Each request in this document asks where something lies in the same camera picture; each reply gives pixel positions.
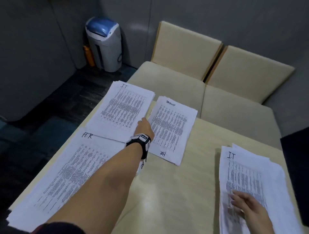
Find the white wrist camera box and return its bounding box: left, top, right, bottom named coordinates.
left=136, top=159, right=145, bottom=176

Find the orange bottle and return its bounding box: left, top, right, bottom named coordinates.
left=83, top=45, right=95, bottom=67

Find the person's left hand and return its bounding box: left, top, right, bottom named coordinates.
left=133, top=117, right=155, bottom=141

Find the person's black sleeve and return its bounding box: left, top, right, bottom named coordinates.
left=30, top=221, right=86, bottom=234

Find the beige cushioned chair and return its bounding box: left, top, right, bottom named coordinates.
left=200, top=45, right=295, bottom=150
left=126, top=21, right=224, bottom=119

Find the black marker wristband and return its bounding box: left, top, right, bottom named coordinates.
left=125, top=133, right=152, bottom=161

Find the person's right hand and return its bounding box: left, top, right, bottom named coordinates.
left=229, top=190, right=276, bottom=234

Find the stack of printed paper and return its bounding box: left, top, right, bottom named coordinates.
left=218, top=143, right=304, bottom=234
left=84, top=81, right=156, bottom=143
left=147, top=96, right=198, bottom=167
left=6, top=128, right=126, bottom=233

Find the person's left forearm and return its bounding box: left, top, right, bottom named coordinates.
left=46, top=142, right=143, bottom=230

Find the grey bin with blue lid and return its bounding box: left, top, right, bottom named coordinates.
left=85, top=17, right=122, bottom=73

